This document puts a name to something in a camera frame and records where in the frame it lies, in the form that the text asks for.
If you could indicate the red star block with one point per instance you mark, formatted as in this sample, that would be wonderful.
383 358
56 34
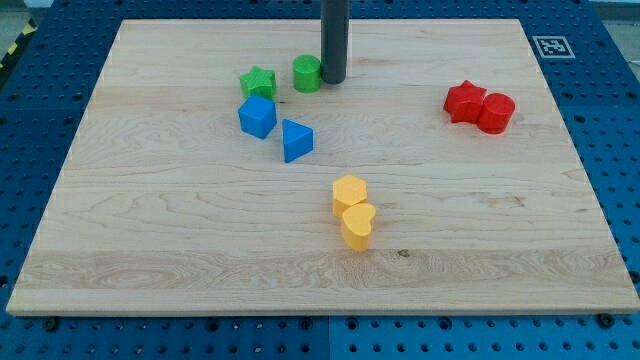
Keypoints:
464 102

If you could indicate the blue triangle block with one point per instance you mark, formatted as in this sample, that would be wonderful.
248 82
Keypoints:
297 139

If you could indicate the green cylinder block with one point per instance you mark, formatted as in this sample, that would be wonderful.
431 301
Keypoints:
307 73

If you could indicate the yellow black hazard tape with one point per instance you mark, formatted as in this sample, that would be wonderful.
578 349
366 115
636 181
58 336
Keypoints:
17 48

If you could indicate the light wooden board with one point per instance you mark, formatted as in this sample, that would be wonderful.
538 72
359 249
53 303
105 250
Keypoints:
165 207

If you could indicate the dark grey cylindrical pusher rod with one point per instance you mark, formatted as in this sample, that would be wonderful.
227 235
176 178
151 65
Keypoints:
335 15

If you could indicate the white fiducial marker tag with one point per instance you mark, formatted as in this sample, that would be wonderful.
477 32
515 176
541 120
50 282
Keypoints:
553 47

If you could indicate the red cylinder block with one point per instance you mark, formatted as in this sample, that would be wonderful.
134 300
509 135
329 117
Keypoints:
496 112

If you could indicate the yellow hexagon block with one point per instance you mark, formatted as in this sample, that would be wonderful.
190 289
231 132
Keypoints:
347 191

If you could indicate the blue cube block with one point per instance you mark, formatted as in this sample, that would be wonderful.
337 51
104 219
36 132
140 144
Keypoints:
257 116

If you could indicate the green star block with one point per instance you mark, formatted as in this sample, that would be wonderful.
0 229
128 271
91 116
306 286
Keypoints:
258 81

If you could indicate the yellow heart block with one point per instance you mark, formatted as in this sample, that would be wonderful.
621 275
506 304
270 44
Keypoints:
357 226

